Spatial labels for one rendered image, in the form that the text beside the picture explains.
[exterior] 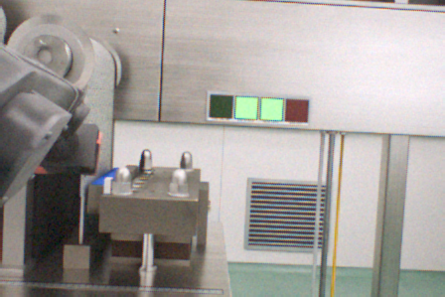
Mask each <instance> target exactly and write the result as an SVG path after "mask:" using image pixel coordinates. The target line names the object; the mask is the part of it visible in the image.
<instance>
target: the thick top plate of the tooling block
mask: <svg viewBox="0 0 445 297"><path fill-rule="evenodd" d="M179 168H180V167H154V169H150V170H145V169H139V168H138V174H137V175H136V176H135V177H134V178H133V179H132V180H131V182H132V186H131V192H133V195H127V196H119V195H111V193H110V194H103V195H101V197H100V211H99V232H123V233H139V234H168V235H184V236H197V224H198V214H199V189H200V182H201V172H202V169H195V168H193V169H194V171H189V172H188V171H184V172H186V176H187V184H188V192H187V193H189V196H188V197H170V196H169V195H168V193H169V191H170V183H171V177H172V175H173V173H174V172H175V171H176V170H179Z"/></svg>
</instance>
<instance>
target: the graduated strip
mask: <svg viewBox="0 0 445 297"><path fill-rule="evenodd" d="M0 285H6V286H27V287H57V288H73V289H106V290H124V291H141V292H174V293H192V294H223V289H207V288H189V287H156V286H139V285H122V284H89V283H72V282H40V281H23V280H6V279H0Z"/></svg>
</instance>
